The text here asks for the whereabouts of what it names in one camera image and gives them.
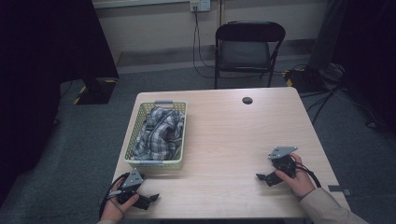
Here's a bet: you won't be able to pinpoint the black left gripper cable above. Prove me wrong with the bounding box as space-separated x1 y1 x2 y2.
98 173 129 219

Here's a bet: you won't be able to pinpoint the person's right hand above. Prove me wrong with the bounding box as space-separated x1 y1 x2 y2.
275 153 317 200

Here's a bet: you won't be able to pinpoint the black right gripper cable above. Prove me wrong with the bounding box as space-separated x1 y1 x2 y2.
294 161 322 189

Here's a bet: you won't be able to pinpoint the black yellow striped floor box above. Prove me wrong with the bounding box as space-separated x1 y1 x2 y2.
282 66 329 94

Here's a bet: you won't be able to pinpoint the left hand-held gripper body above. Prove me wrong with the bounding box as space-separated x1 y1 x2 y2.
108 168 145 205

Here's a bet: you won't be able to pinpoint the black box with yellow stripes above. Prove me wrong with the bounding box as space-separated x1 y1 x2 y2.
72 77 119 105

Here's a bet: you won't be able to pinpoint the large black curtain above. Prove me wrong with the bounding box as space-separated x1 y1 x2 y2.
0 0 120 207

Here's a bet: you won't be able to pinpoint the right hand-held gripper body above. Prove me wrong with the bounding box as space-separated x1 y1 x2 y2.
267 146 299 179

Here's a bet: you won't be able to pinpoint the black folding chair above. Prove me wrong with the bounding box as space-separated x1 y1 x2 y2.
213 20 287 90

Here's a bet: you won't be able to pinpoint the black floor cables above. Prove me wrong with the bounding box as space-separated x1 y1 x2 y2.
299 63 387 129

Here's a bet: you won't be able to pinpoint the white wall socket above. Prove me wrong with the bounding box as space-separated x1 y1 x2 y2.
189 0 212 13

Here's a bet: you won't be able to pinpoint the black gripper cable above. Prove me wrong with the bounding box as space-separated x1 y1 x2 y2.
98 173 129 219
294 161 322 189

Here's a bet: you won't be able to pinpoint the pale green plastic basket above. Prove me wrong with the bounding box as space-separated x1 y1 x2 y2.
122 99 188 171

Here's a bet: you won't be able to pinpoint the black wall socket cable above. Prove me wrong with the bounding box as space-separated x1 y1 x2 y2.
191 6 217 79

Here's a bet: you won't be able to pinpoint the black curtain with grey edge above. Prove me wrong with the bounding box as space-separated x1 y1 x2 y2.
307 0 396 133

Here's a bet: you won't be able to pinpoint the person's left hand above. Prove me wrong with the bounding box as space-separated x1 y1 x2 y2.
99 179 141 224

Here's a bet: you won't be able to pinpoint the grey tape strip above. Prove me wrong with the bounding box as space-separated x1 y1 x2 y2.
327 184 353 197

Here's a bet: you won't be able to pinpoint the grey plaid shirt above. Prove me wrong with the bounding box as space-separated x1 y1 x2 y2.
132 105 186 162

